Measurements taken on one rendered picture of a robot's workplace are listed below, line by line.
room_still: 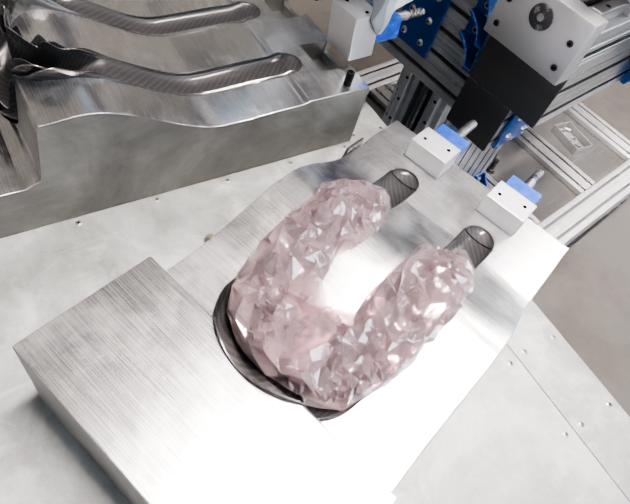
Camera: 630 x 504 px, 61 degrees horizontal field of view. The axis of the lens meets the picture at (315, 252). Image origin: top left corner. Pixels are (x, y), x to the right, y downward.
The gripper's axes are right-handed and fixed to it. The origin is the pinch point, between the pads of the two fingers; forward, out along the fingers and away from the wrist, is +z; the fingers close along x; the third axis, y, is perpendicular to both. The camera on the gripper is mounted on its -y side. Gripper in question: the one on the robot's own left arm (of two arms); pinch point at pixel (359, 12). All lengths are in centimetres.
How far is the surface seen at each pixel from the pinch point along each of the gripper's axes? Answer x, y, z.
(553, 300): -20, 85, 102
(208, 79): 1.7, -19.1, 5.2
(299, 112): -6.1, -11.4, 6.7
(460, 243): -27.7, -3.0, 11.3
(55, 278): -11.8, -41.9, 12.6
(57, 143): -6.2, -37.2, 1.6
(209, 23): 11.2, -14.4, 4.7
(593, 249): -12, 116, 104
